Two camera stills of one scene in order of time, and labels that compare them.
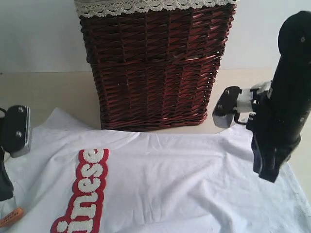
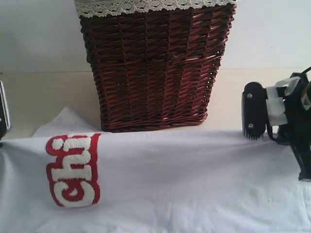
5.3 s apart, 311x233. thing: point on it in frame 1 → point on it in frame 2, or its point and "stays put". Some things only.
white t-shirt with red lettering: (77, 179) stays put
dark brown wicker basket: (156, 69) stays put
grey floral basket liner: (96, 8) stays put
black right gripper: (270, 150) → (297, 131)
